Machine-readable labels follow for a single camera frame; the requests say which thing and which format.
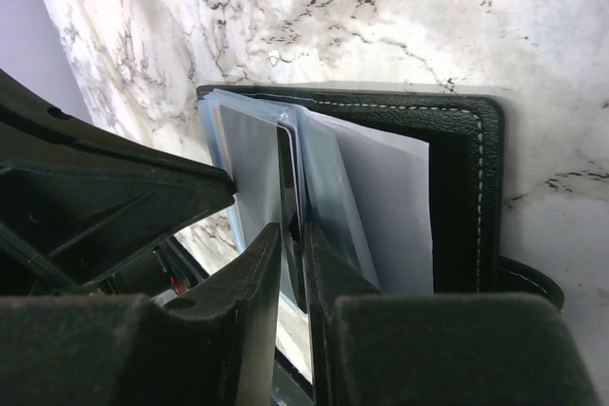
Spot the black credit card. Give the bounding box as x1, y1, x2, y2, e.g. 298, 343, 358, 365
276, 126, 307, 312

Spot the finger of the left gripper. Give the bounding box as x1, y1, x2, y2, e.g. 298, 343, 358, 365
1, 74, 235, 282

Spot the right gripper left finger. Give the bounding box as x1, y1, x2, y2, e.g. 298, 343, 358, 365
1, 223, 281, 405

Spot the black leather card holder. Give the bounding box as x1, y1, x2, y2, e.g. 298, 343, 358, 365
195, 83, 566, 315

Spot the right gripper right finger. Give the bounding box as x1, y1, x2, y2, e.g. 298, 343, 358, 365
303, 224, 599, 405

